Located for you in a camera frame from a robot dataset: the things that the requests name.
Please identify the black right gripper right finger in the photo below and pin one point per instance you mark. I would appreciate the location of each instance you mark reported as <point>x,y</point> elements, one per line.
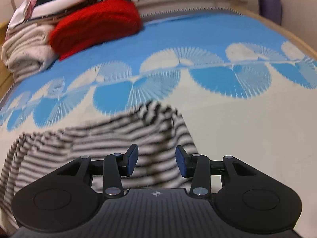
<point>186,162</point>

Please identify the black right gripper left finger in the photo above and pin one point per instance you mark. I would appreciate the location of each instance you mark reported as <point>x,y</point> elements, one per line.
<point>128,161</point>

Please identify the black white striped garment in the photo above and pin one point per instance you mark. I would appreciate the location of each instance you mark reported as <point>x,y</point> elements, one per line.
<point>155,128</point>

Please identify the blue white patterned bed sheet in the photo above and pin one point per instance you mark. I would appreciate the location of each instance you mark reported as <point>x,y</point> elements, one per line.
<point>242,88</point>

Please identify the red folded blanket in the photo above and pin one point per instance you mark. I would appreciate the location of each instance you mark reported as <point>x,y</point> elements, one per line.
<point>104,21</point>

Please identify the beige folded blanket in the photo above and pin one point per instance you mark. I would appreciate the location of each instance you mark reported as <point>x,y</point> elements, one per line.
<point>28,52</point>

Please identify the white folded garment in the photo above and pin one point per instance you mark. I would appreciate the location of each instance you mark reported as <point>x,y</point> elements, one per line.
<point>40,11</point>

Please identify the pink folded garment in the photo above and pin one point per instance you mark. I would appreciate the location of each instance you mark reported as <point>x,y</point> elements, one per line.
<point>30,4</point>

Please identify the purple wall panel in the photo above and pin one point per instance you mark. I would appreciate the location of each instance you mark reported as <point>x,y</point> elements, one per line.
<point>271,10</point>

